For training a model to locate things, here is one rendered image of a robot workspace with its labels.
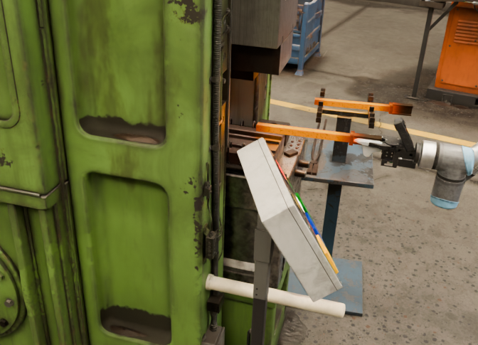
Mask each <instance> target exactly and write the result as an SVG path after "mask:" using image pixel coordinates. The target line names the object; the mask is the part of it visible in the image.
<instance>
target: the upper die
mask: <svg viewBox="0 0 478 345"><path fill-rule="evenodd" d="M292 37H293V29H292V31H291V32H290V34H289V35H288V36H287V37H286V39H285V40H284V41H283V42H282V44H281V45H280V46H279V48H278V49H274V48H261V47H255V46H243V45H236V44H231V68H230V69H231V70H241V71H248V72H254V73H264V74H271V75H279V74H280V73H281V71H282V69H283V68H284V67H285V66H286V64H287V62H288V61H289V59H290V58H291V54H292Z"/></svg>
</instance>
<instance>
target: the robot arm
mask: <svg viewBox="0 0 478 345"><path fill-rule="evenodd" d="M394 127H395V129H396V131H398V133H399V135H400V139H399V138H398V137H394V136H388V135H384V134H372V135H378V136H382V140H381V142H380V141H378V140H372V139H360V138H357V139H355V140H354V142H357V143H359V144H362V148H363V155H364V156H370V155H371V154H372V153H373V152H380V151H381V150H382V151H381V153H382V154H381V166H388V167H393V168H397V166H402V167H407V168H411V169H414V168H415V165H416V164H418V167H421V168H426V169H434V170H437V173H436V177H435V181H434V184H433V188H432V193H431V194H430V201H431V203H432V204H434V205H435V206H437V207H439V208H444V209H453V208H456V207H457V204H458V203H459V199H460V195H461V192H462V189H463V187H464V183H465V182H466V181H467V180H469V179H471V178H472V177H473V176H475V175H477V174H478V142H477V143H476V144H474V145H473V146H471V147H464V146H458V145H453V144H445V143H439V142H431V141H427V140H423V141H422V143H421V142H416V145H415V147H414V144H413V141H412V139H411V137H410V135H409V133H408V130H407V128H406V124H405V121H404V120H403V119H402V117H399V118H397V119H394ZM382 142H383V143H382ZM387 161H389V163H393V165H392V166H389V165H384V164H387Z"/></svg>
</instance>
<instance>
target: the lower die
mask: <svg viewBox="0 0 478 345"><path fill-rule="evenodd" d="M229 129H235V130H240V131H245V132H254V133H259V134H268V135H273V136H278V137H282V140H281V142H280V141H278V140H273V139H265V140H266V143H267V145H268V147H269V148H270V150H271V152H272V153H273V155H274V157H275V158H276V160H277V162H278V161H279V160H280V157H281V155H282V153H283V149H284V140H285V135H284V134H275V133H269V132H258V131H256V128H252V127H244V126H242V127H241V126H239V125H234V124H230V125H229ZM258 139H259V137H250V136H245V135H240V134H231V133H229V138H228V142H229V141H231V142H232V148H229V162H230V164H237V165H239V163H240V159H239V156H238V153H237V151H238V150H239V149H240V148H241V145H242V143H244V144H245V146H247V145H249V144H251V143H253V142H254V141H256V140H258Z"/></svg>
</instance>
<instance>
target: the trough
mask: <svg viewBox="0 0 478 345"><path fill-rule="evenodd" d="M229 133H231V134H240V135H245V136H250V137H259V138H261V137H263V138H264V139H273V140H278V141H280V142H281V140H282V137H278V136H273V135H268V134H259V133H254V132H245V131H240V130H235V129H229Z"/></svg>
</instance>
